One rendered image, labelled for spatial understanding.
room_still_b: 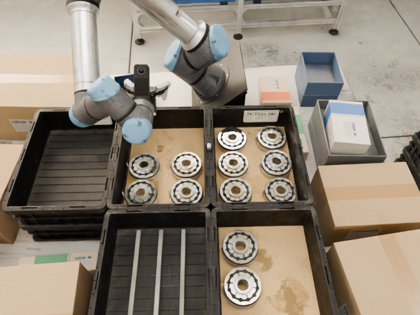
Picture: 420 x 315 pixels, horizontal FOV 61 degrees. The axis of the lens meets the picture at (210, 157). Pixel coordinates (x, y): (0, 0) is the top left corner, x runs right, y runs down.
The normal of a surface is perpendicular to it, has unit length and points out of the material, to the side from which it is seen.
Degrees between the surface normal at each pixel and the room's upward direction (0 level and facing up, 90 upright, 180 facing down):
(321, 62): 90
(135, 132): 68
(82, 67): 27
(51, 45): 0
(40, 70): 0
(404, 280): 0
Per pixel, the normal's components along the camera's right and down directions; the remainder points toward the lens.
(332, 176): 0.00, -0.58
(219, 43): 0.80, -0.14
